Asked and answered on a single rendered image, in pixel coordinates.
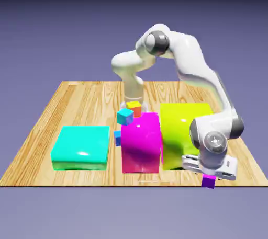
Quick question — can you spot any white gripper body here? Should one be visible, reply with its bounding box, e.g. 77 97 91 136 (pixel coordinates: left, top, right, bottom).
181 154 238 181

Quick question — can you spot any small purple cube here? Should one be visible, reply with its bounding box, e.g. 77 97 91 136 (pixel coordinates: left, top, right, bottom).
201 175 217 189

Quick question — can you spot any small orange cube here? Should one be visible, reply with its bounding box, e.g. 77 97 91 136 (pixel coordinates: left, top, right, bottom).
126 100 143 118

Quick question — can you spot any small blue cube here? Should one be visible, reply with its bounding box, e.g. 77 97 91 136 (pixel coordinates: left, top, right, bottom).
114 130 122 147

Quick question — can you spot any small cyan cube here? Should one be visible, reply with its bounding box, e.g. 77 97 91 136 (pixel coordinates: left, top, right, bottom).
116 108 135 127

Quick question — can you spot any large yellow-green box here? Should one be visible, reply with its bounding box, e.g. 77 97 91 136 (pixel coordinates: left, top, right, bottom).
160 103 214 171

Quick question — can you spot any large magenta box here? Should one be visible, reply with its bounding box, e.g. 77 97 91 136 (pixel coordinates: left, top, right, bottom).
121 112 164 174

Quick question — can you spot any large cyan box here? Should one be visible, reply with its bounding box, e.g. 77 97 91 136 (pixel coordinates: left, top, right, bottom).
50 126 110 171

